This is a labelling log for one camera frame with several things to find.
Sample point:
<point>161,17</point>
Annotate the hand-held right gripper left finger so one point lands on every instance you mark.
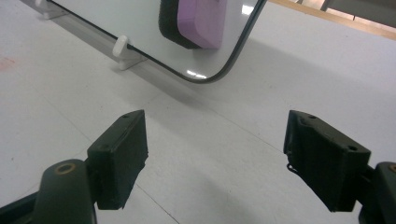
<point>120,161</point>

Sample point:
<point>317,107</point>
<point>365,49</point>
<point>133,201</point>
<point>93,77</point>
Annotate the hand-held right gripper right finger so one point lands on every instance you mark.
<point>327,161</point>

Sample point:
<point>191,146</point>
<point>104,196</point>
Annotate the purple whiteboard eraser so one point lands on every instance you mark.
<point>202,21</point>

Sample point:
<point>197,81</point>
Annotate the white whiteboard foot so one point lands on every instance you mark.
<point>49,11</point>
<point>123,51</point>

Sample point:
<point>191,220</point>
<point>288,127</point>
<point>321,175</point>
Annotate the white magnetic whiteboard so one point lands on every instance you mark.
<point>137,25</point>

